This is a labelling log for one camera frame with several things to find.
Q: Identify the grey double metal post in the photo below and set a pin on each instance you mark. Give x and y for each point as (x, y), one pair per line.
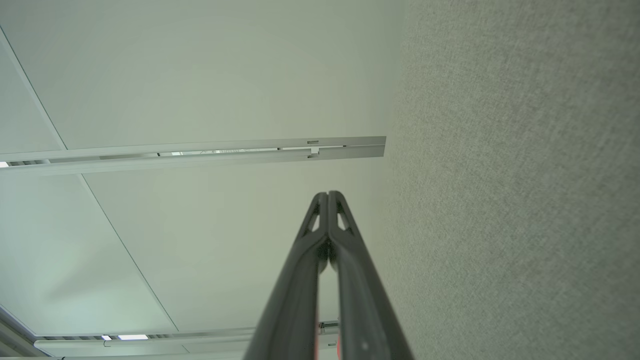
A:
(350, 150)

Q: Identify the grey fabric sofa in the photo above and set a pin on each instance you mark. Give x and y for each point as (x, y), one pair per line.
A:
(525, 175)

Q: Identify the grey metal wall post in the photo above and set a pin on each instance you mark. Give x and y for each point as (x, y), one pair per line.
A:
(150, 345)

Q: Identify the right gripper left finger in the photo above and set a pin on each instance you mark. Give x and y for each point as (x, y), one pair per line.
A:
(295, 310)

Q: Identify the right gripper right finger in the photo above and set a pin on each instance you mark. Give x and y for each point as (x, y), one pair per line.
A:
(365, 310)

